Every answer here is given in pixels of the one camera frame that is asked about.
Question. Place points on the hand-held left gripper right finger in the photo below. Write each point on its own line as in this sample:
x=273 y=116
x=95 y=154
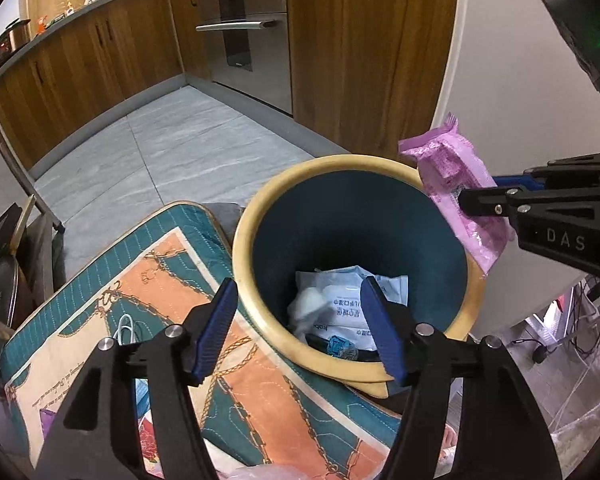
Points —
x=380 y=330

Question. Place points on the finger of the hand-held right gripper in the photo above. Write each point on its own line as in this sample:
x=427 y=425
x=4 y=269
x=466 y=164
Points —
x=515 y=180
x=480 y=200

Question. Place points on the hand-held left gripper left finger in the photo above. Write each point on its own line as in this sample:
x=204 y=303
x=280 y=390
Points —
x=212 y=330

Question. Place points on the pink packet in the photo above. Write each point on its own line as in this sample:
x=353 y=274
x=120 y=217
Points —
x=450 y=175

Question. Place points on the white mask packet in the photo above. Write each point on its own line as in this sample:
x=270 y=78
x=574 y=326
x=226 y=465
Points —
x=350 y=305

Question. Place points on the black and silver foil wrapper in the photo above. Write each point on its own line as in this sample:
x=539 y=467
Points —
x=320 y=344

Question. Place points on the white tissue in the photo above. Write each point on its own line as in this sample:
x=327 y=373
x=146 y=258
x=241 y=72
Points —
x=305 y=307

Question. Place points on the blue bin with yellow rim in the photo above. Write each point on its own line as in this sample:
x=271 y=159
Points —
x=340 y=220

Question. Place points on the red box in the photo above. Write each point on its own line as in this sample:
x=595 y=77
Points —
x=563 y=307

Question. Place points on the teal and orange patterned mat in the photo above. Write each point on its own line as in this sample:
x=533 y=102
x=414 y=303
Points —
x=260 y=385

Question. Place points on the white packet with blue print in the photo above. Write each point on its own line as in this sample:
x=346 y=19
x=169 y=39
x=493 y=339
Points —
x=142 y=392

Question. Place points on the wooden kitchen cabinets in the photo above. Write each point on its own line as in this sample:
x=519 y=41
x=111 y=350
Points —
x=370 y=60

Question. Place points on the metal shelf rack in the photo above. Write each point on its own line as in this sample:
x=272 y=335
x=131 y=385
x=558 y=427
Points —
x=42 y=260

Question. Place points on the purple wrapper piece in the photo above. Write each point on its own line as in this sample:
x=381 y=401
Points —
x=47 y=417

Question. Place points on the grey pan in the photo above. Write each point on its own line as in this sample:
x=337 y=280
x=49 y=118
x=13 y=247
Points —
x=5 y=290

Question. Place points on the wooden board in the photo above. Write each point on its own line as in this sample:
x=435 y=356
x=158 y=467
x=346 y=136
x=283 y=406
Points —
x=22 y=220

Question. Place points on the black tray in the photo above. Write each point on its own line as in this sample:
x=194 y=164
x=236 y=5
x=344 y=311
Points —
x=0 y=240

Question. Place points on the built-in steel oven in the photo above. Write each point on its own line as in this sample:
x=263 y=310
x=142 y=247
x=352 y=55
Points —
x=260 y=60

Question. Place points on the orange spray bottle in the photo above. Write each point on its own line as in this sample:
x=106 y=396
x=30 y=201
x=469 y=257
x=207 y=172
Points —
x=42 y=23

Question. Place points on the rice cooker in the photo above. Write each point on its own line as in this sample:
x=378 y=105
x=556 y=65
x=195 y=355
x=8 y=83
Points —
x=12 y=37

